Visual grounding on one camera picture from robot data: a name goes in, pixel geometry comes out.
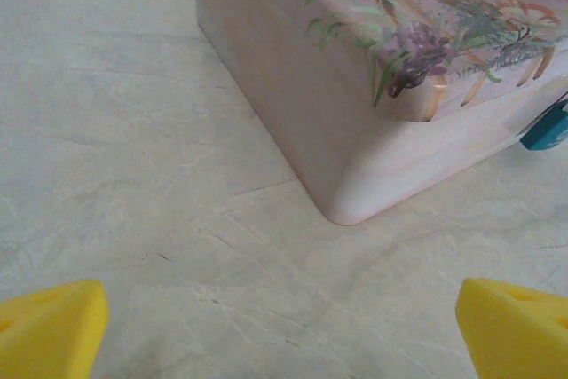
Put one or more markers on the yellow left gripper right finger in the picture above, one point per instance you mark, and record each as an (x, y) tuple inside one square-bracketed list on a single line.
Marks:
[(519, 334)]

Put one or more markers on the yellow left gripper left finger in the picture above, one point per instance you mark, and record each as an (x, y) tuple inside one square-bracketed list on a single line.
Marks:
[(49, 334)]

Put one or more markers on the blue padlock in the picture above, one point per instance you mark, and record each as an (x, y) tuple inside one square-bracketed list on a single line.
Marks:
[(548, 130)]

